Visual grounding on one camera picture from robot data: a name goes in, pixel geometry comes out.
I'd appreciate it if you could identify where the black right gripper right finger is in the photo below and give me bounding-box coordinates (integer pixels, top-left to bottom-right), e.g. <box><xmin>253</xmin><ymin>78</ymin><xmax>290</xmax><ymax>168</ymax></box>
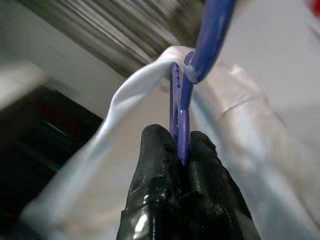
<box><xmin>181</xmin><ymin>131</ymin><xmax>256</xmax><ymax>240</ymax></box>

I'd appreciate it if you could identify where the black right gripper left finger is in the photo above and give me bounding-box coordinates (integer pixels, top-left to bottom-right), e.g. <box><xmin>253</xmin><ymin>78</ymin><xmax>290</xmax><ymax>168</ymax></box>
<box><xmin>116</xmin><ymin>123</ymin><xmax>186</xmax><ymax>240</ymax></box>

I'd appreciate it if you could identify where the white shirt green monster print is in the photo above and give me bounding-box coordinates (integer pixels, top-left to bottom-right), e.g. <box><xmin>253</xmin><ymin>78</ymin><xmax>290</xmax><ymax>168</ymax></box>
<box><xmin>21</xmin><ymin>44</ymin><xmax>320</xmax><ymax>240</ymax></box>

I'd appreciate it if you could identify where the purple plastic hanger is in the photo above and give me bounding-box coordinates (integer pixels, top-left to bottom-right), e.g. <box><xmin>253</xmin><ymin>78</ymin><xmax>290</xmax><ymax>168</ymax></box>
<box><xmin>169</xmin><ymin>0</ymin><xmax>237</xmax><ymax>167</ymax></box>

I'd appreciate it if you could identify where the grey curtain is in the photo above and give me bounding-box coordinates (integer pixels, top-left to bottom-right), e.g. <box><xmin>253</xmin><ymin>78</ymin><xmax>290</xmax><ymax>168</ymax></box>
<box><xmin>24</xmin><ymin>0</ymin><xmax>203</xmax><ymax>83</ymax></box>

